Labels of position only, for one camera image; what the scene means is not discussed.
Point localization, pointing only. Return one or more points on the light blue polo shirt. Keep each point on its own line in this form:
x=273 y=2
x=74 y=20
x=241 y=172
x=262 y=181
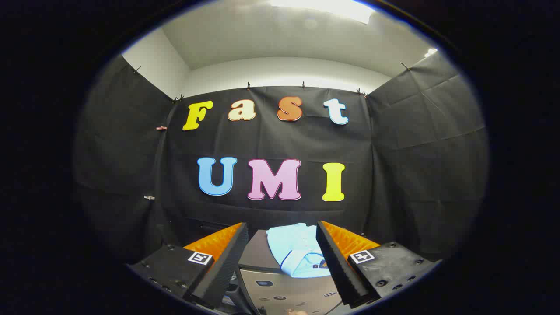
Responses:
x=293 y=245

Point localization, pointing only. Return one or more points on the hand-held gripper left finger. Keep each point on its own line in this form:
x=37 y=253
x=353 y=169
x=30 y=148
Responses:
x=227 y=262

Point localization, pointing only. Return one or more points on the ceiling light panel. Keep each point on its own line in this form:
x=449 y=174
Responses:
x=323 y=6

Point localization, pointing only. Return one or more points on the black backdrop cloth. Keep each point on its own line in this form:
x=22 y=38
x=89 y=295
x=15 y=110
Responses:
x=280 y=140

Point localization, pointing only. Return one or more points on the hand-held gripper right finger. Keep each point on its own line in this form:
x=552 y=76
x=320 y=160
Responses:
x=337 y=262

